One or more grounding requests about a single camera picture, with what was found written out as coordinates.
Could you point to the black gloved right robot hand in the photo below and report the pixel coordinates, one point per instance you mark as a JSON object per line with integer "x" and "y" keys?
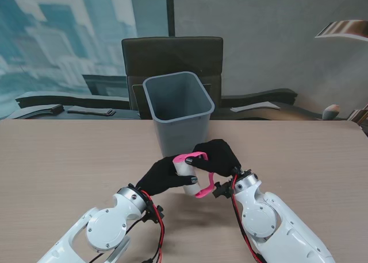
{"x": 220, "y": 158}

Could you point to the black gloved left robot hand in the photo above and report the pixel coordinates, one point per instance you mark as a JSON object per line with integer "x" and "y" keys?
{"x": 159, "y": 177}

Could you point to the white lint roll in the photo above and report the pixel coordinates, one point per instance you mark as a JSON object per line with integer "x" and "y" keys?
{"x": 184, "y": 168}

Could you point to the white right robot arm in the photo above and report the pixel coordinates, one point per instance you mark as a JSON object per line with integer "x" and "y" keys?
{"x": 264, "y": 220}

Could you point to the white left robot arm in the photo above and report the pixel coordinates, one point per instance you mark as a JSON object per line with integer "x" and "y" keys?
{"x": 105, "y": 228}

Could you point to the light grey sheet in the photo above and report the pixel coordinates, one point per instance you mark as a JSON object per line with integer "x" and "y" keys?
{"x": 254, "y": 107}

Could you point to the grey plastic waste bin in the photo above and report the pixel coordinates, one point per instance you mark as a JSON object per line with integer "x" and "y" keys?
{"x": 178, "y": 102}

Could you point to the black curved board stack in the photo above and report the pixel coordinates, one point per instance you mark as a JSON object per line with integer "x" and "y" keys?
{"x": 72, "y": 99}
{"x": 258, "y": 96}

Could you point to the dark grey back table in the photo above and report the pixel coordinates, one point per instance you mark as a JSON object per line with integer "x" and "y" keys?
{"x": 299, "y": 113}

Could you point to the dark grey sheet stack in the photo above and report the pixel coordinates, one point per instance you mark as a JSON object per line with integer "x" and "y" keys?
{"x": 92, "y": 111}

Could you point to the dark brown office chair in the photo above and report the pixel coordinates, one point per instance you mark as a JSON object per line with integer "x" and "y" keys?
{"x": 172, "y": 56}

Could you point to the grey rounded object brown top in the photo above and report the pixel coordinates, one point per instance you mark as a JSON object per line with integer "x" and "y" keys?
{"x": 330, "y": 112}

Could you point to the small black block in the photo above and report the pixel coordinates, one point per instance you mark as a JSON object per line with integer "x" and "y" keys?
{"x": 56, "y": 108}

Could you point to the small wooden furniture piece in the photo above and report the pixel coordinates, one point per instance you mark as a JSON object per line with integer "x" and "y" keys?
{"x": 359, "y": 115}

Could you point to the curved wooden panel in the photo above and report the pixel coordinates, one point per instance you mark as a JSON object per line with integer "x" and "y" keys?
{"x": 345, "y": 29}

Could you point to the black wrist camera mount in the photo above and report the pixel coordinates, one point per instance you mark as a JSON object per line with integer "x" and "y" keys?
{"x": 221, "y": 189}

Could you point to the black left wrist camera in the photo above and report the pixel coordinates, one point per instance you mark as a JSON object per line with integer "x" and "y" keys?
{"x": 153, "y": 214}

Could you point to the black vertical window frame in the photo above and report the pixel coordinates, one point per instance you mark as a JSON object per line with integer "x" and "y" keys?
{"x": 170, "y": 10}

